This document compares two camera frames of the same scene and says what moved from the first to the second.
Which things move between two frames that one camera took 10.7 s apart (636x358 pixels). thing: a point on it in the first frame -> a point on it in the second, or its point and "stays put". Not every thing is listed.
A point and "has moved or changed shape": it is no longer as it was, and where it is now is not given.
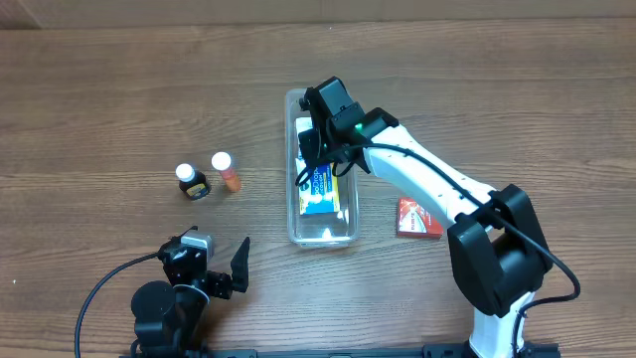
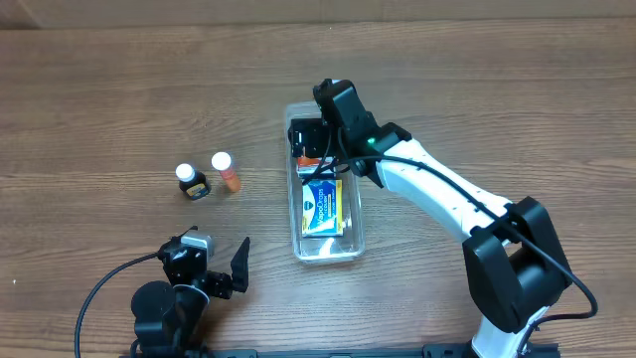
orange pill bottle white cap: [228, 165] stays put
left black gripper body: [219, 283] stays put
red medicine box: [414, 222] has moved or changed shape
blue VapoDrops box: [320, 195] has moved or changed shape
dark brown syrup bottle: [192, 183] stays put
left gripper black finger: [239, 268] stays put
